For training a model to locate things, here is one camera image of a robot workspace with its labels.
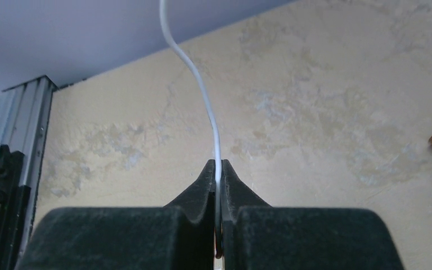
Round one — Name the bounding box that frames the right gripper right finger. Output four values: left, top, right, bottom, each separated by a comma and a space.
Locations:
221, 160, 403, 269

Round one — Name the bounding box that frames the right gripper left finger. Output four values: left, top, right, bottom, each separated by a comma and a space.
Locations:
17, 160, 215, 269

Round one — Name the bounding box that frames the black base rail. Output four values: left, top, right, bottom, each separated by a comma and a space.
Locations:
0, 75, 57, 269

